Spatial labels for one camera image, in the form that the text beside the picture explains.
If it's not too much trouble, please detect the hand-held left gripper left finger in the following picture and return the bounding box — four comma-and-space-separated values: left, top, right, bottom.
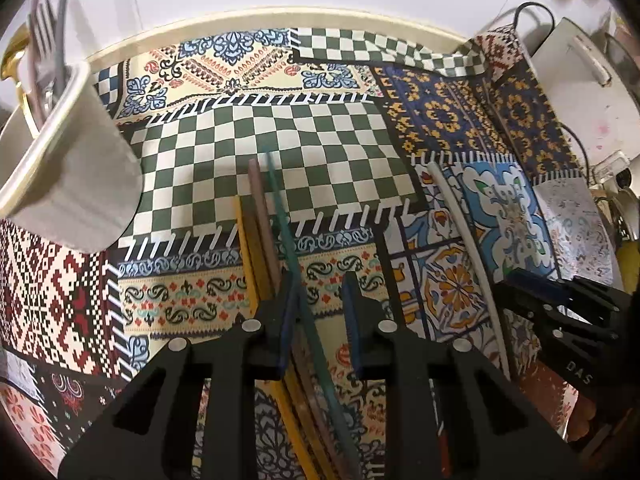
57, 271, 301, 480

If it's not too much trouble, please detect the white chopstick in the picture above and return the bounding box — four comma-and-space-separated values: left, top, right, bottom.
426, 161, 512, 380

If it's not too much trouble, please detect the white ceramic cup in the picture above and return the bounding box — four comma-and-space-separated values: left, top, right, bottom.
0, 57, 146, 252

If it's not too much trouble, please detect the black power cable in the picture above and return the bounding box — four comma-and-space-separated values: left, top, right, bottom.
510, 2, 606, 201

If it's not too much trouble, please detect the silver fork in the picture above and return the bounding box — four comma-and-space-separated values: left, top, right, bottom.
27, 0, 59, 117

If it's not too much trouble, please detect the pink chopstick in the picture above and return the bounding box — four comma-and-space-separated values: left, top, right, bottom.
27, 35, 46, 133

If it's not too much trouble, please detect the patterned patchwork table mat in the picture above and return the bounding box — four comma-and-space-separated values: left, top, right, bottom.
0, 27, 621, 480

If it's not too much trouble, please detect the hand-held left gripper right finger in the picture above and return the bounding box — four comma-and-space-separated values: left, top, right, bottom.
342, 272, 581, 480

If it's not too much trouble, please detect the yellow chopstick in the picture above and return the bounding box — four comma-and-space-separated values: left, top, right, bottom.
234, 196, 328, 480

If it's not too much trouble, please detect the teal chopstick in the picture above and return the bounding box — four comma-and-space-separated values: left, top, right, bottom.
264, 151, 363, 480

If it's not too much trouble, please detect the gold spoon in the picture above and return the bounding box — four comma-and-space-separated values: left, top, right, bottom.
0, 24, 33, 113

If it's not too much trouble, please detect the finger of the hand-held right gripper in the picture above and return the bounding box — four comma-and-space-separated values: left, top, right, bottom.
492, 282, 618, 345
506, 268, 623, 313

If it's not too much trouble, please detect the white rice cooker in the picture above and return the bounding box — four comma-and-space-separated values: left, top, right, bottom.
529, 16, 632, 183

